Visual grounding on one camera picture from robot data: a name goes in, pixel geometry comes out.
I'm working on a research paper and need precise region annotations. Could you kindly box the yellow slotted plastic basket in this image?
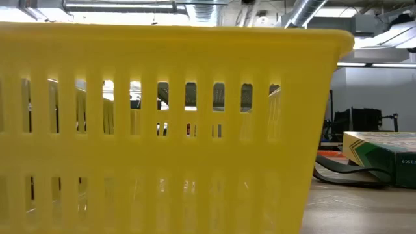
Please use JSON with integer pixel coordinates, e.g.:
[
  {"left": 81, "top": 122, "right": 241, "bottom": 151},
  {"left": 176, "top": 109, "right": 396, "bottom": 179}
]
[{"left": 0, "top": 21, "right": 356, "bottom": 234}]

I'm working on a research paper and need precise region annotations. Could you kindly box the black velcro strap loop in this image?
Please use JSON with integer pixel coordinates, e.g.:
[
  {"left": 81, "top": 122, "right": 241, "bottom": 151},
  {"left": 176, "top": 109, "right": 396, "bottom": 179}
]
[{"left": 312, "top": 154, "right": 393, "bottom": 189}]

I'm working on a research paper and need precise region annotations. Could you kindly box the Crayola crayon box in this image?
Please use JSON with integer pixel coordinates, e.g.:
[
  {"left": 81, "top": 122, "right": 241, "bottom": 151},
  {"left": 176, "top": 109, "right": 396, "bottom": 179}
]
[{"left": 342, "top": 131, "right": 416, "bottom": 189}]

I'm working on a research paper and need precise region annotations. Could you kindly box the black background robot station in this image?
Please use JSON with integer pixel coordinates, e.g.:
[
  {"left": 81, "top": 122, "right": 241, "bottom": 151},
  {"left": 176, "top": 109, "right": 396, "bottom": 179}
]
[{"left": 324, "top": 107, "right": 400, "bottom": 144}]

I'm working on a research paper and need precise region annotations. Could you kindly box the grey ventilation unit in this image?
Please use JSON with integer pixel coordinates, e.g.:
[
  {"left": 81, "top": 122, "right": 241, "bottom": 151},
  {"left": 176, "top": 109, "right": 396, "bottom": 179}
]
[{"left": 307, "top": 14, "right": 381, "bottom": 36}]

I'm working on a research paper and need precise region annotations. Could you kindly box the long ceiling light strip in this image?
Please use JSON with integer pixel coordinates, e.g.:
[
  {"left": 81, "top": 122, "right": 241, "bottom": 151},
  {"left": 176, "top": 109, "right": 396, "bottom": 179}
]
[{"left": 337, "top": 62, "right": 416, "bottom": 69}]

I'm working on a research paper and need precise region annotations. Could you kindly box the corrugated flexible ceiling duct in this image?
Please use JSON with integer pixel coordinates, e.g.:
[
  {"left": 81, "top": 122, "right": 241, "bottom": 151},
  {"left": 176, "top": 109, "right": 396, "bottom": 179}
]
[{"left": 187, "top": 2, "right": 225, "bottom": 24}]

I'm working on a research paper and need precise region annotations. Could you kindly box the silver spiral ceiling duct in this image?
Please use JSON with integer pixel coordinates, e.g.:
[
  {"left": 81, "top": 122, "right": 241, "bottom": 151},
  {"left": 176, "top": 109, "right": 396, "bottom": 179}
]
[{"left": 281, "top": 0, "right": 329, "bottom": 29}]

